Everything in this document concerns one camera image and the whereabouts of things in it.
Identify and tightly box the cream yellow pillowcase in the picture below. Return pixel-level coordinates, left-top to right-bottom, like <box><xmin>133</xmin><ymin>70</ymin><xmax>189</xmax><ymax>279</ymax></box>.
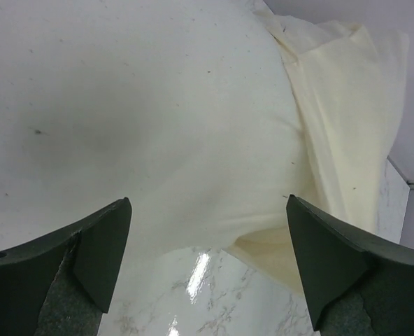
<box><xmin>224</xmin><ymin>0</ymin><xmax>411</xmax><ymax>298</ymax></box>

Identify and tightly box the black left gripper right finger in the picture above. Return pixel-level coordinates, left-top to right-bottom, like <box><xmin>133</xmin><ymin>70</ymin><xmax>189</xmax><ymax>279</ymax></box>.
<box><xmin>286</xmin><ymin>195</ymin><xmax>414</xmax><ymax>336</ymax></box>

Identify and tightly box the white pillow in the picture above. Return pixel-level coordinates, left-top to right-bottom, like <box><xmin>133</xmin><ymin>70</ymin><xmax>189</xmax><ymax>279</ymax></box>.
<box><xmin>0</xmin><ymin>1</ymin><xmax>314</xmax><ymax>258</ymax></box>

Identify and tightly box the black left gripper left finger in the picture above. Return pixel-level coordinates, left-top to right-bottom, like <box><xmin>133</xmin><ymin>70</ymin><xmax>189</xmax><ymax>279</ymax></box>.
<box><xmin>0</xmin><ymin>198</ymin><xmax>131</xmax><ymax>336</ymax></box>

